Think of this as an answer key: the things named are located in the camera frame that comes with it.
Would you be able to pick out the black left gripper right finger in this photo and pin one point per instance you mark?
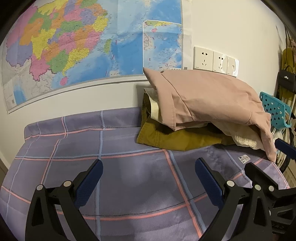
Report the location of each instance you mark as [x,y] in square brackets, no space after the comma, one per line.
[254,222]

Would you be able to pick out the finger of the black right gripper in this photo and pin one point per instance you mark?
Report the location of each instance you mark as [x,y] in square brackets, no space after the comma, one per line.
[281,202]
[286,148]

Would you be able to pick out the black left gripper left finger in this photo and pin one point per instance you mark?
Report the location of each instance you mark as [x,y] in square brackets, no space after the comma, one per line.
[42,220]

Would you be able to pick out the pink beige jacket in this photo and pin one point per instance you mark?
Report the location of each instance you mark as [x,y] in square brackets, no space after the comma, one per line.
[193,98]

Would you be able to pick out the teal perforated plastic basket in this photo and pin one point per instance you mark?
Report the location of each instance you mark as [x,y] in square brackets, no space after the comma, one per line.
[280,112]

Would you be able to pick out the cream white garment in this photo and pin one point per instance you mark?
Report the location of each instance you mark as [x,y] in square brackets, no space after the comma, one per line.
[244,136]

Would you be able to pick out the black handbag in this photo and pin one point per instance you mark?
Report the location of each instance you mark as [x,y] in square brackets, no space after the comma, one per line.
[286,78]

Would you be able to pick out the purple plaid bed sheet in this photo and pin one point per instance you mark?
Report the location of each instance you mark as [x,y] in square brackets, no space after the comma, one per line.
[144,193]

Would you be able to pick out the mustard yellow garment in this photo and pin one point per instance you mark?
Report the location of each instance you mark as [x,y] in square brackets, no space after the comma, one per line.
[155,134]

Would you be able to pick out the white wall socket panel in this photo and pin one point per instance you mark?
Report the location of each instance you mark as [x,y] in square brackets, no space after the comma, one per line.
[208,60]

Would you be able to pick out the colourful wall map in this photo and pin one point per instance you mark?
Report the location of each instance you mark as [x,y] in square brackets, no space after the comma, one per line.
[57,44]

